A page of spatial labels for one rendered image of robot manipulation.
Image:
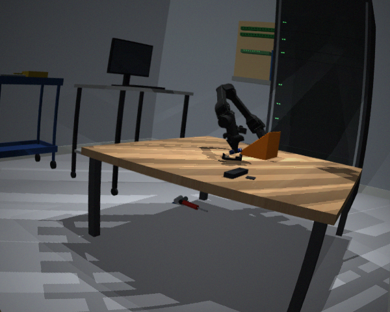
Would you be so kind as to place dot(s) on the red-handled screwdriver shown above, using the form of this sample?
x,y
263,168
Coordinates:
x,y
191,205

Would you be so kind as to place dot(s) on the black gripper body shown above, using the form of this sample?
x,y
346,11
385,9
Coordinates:
x,y
232,134

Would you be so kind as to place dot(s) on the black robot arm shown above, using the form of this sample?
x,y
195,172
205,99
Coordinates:
x,y
227,117

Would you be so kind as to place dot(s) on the blue and silver battery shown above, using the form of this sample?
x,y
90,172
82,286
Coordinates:
x,y
232,151

